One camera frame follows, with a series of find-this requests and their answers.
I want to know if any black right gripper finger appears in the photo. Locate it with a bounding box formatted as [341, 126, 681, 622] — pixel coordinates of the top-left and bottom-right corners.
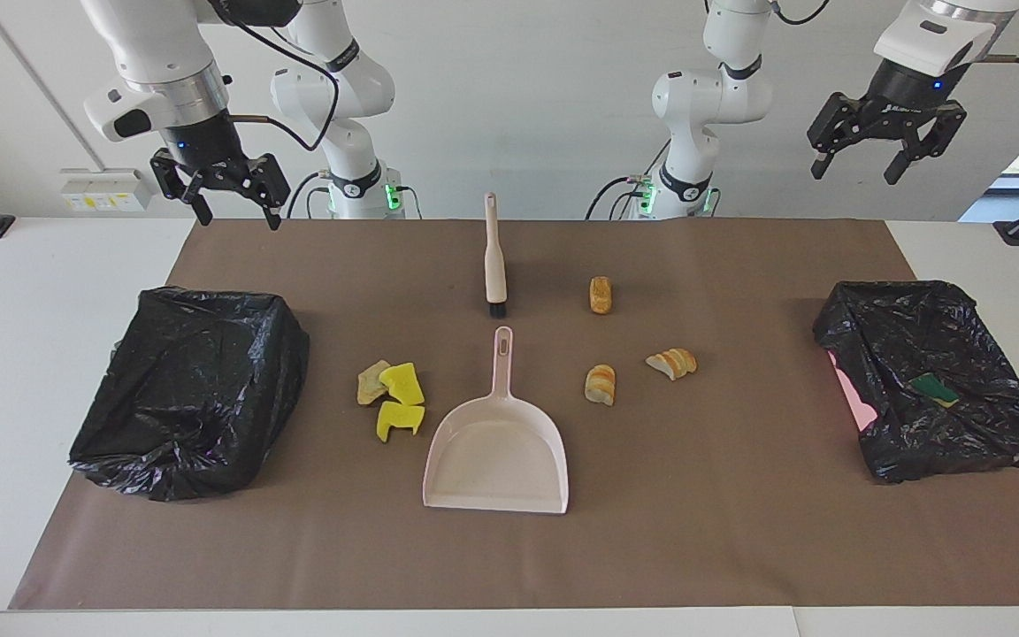
[151, 150, 214, 226]
[240, 155, 291, 231]

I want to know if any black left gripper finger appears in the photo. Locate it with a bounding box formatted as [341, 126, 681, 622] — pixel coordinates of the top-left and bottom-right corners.
[808, 93, 873, 178]
[885, 102, 968, 184]

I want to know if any tan worn sponge piece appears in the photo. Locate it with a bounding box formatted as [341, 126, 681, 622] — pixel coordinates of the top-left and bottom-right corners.
[356, 359, 393, 406]

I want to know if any yellow sponge green backed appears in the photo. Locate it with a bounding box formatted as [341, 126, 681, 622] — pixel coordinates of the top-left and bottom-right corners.
[379, 362, 426, 407]

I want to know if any beige handled hand brush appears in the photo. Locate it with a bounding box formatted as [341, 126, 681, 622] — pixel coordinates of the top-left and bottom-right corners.
[484, 192, 509, 319]

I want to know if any notched yellow sponge piece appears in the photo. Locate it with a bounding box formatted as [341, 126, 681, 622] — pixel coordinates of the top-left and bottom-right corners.
[376, 401, 426, 444]

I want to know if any sliced bread piece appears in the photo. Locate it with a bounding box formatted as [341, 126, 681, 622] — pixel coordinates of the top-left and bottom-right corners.
[646, 348, 699, 381]

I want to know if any pink plastic dustpan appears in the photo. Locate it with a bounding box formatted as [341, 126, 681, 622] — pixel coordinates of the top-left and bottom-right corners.
[422, 326, 570, 515]

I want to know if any striped croissant bread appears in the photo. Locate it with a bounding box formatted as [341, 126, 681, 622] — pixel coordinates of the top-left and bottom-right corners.
[585, 364, 617, 407]

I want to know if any black bag covered bin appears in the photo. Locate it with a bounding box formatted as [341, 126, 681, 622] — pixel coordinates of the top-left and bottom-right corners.
[68, 286, 310, 503]

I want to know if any right black bag bin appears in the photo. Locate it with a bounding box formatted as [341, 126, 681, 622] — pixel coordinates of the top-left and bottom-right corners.
[813, 280, 1019, 484]

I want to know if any pink plastic bin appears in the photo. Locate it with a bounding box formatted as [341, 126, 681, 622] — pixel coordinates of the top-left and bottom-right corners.
[830, 351, 877, 433]

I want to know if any green and yellow sponge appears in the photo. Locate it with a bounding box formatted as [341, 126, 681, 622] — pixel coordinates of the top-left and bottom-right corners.
[908, 372, 961, 410]

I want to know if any brown paper table mat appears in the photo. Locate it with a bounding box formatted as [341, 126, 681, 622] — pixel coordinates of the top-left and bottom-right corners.
[8, 219, 1019, 611]

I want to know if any black right base cable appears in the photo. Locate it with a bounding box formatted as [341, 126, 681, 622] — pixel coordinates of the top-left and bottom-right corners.
[287, 171, 333, 219]

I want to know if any black base cable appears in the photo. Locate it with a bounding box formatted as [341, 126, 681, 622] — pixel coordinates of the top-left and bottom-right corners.
[287, 171, 333, 219]
[586, 142, 674, 220]

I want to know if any white wall outlet box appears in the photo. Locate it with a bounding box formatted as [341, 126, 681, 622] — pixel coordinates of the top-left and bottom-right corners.
[59, 168, 155, 213]

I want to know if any black left base cable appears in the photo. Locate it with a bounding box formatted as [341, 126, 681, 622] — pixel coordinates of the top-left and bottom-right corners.
[586, 142, 674, 220]

